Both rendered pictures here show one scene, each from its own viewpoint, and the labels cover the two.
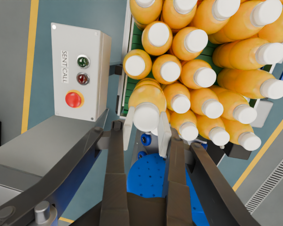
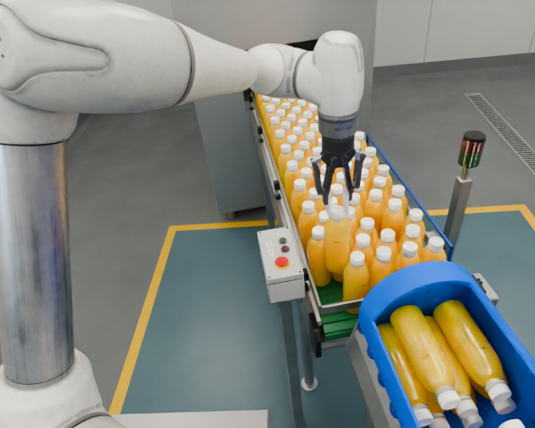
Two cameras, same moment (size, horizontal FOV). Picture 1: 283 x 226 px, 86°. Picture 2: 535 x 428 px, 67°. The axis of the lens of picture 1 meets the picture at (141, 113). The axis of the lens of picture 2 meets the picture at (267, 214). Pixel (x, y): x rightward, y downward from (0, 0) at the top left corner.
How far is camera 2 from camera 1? 1.04 m
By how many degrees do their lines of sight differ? 71
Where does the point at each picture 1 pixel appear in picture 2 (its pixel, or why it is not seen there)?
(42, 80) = not seen: outside the picture
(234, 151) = not seen: hidden behind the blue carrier
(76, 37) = (274, 233)
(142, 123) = (335, 211)
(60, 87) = (268, 260)
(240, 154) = not seen: hidden behind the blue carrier
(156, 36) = (323, 216)
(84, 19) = (203, 385)
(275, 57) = (397, 202)
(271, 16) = (378, 193)
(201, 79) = (364, 222)
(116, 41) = (261, 397)
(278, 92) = (417, 212)
